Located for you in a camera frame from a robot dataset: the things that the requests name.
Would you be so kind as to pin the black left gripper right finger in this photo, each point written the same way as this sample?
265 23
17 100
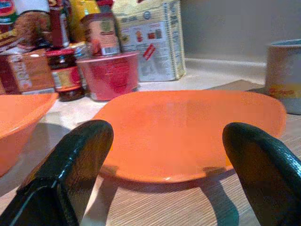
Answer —
265 171

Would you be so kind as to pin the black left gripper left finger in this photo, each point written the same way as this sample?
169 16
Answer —
63 169

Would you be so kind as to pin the orange bowl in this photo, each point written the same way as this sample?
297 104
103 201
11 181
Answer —
16 122

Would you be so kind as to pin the dark sauce jar red lid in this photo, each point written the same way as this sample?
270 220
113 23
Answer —
65 75

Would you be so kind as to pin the grey mug with yellow print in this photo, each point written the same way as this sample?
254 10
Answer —
284 75

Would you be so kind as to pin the orange square plate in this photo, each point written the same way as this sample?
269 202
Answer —
174 131

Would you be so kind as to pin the red plastic cup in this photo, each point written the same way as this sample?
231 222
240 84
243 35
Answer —
110 77

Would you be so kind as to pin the brown and red carton box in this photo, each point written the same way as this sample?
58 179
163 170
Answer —
23 73

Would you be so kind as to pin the red labelled tin can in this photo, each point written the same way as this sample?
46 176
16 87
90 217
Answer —
102 35

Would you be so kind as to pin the dark red sauce bottle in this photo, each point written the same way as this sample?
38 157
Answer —
58 23

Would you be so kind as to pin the brown jar with white lid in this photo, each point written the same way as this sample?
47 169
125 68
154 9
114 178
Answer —
33 23

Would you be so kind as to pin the yellow and white food packet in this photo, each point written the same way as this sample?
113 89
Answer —
155 47

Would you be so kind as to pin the yellow food bag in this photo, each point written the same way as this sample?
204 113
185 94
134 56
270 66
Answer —
82 11

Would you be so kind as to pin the red and green labelled can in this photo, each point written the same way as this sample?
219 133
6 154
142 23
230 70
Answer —
7 14

